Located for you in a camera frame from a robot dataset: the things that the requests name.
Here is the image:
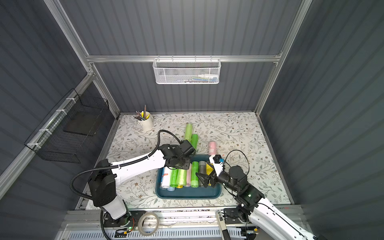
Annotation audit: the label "pink trash bag roll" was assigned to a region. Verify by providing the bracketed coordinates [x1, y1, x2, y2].
[208, 141, 217, 156]
[185, 164, 192, 187]

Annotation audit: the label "pale green roll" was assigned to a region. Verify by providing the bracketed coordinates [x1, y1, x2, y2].
[185, 123, 193, 142]
[191, 161, 199, 188]

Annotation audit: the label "dark grey trash bag roll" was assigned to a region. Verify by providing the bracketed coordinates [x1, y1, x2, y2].
[199, 161, 207, 175]

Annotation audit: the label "bright green roll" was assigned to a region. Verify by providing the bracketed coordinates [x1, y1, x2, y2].
[170, 169, 179, 188]
[191, 134, 199, 150]

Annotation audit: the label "light green roll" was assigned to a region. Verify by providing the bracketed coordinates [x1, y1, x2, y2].
[176, 169, 188, 187]

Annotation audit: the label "white roll with red label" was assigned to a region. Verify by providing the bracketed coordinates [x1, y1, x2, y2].
[161, 167, 173, 189]

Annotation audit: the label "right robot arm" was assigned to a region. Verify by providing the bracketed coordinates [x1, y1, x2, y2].
[196, 164, 320, 240]

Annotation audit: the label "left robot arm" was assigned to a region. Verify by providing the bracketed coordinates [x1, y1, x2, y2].
[88, 141, 196, 220]

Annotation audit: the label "teal plastic storage box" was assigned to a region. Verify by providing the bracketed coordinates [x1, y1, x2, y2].
[155, 169, 222, 200]

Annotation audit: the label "clear packing tape roll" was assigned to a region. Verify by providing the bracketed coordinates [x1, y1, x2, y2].
[138, 212, 160, 237]

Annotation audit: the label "white pen holder cup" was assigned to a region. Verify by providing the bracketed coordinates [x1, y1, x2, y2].
[138, 112, 154, 132]

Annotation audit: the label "pens and pencils bunch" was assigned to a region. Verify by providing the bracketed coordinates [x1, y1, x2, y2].
[135, 105, 151, 121]

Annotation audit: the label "items in white basket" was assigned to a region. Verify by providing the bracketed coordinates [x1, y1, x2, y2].
[175, 74, 219, 83]

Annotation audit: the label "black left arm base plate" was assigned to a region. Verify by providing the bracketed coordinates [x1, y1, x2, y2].
[103, 211, 146, 228]

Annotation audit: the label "white wire wall basket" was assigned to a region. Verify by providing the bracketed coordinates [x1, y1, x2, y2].
[153, 59, 222, 85]

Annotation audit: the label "black corrugated cable hose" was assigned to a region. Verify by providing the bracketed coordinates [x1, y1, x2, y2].
[69, 129, 182, 240]

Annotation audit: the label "black wire side basket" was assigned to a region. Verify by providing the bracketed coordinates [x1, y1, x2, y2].
[25, 92, 111, 164]

